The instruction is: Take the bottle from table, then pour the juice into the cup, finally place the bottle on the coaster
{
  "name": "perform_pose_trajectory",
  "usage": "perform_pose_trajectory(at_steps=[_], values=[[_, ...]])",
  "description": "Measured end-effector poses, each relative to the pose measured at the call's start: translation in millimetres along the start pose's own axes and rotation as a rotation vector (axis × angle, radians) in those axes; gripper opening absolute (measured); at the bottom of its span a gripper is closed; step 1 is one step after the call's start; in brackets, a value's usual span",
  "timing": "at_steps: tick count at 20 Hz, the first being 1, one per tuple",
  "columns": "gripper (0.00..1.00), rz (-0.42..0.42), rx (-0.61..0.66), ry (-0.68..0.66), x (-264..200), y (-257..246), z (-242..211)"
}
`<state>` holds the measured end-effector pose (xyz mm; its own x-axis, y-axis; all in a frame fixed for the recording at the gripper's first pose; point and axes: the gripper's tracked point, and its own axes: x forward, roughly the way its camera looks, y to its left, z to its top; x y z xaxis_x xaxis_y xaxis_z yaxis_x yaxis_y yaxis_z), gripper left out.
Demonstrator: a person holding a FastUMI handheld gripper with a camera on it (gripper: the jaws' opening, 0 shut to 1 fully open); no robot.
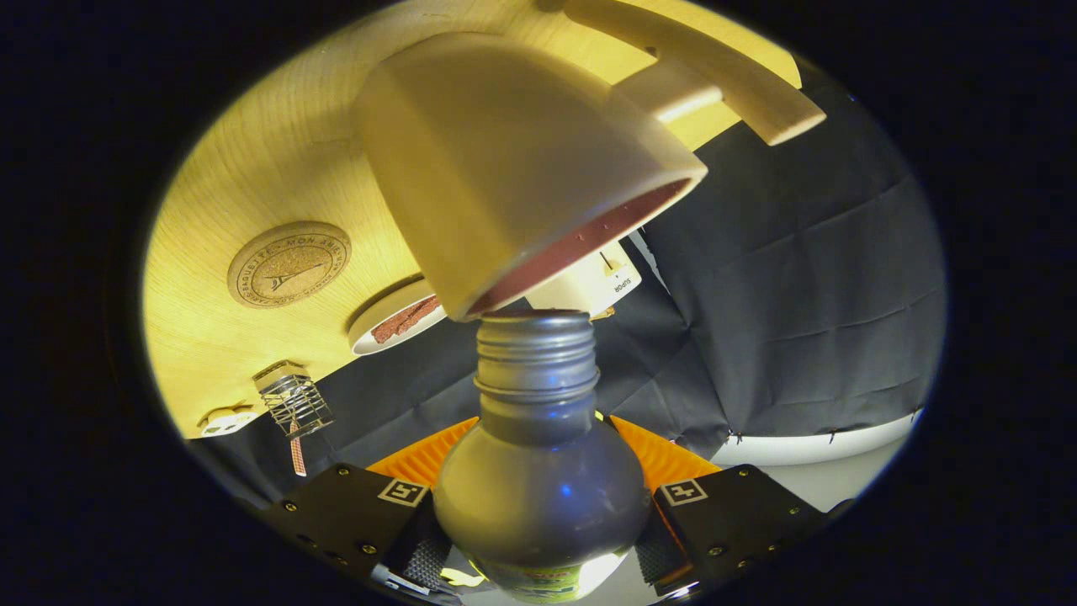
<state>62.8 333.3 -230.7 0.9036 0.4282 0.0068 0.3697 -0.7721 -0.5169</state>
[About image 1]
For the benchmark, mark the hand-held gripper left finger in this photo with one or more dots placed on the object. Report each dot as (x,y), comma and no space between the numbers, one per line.
(345,513)

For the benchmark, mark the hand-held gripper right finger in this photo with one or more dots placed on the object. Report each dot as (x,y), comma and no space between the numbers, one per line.
(740,513)

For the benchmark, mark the silver juice bottle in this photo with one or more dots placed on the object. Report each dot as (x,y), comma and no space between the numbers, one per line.
(538,505)

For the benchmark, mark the round cork coaster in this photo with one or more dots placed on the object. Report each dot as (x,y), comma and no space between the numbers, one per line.
(290,265)

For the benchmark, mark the white cup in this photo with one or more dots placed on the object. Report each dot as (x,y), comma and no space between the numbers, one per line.
(488,151)

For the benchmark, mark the red striped straw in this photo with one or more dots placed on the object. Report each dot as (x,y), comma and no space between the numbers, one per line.
(298,454)

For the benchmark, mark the white divided bean dish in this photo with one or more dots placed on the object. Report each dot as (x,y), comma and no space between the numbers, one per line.
(227,421)

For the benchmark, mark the red meat slice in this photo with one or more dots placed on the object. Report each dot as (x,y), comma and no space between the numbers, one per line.
(391,328)
(423,309)

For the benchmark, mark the white oval plate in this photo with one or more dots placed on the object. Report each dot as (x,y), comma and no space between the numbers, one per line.
(379,316)

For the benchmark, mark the toast slice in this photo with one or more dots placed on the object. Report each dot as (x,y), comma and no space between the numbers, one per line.
(602,313)

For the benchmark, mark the white toaster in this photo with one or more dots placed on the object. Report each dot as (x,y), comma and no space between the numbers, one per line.
(589,290)

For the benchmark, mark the wooden table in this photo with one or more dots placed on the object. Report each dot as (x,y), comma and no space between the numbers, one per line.
(252,168)

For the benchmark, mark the beige wooden bar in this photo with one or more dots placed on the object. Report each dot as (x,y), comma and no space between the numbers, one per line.
(740,84)

